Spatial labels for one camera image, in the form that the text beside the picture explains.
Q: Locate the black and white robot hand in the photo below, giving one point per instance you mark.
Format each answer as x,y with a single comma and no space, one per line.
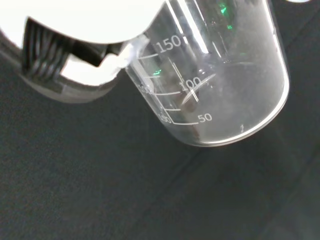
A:
87,20

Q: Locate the black bench cloth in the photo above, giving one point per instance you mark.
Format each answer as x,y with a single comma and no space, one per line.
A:
100,175

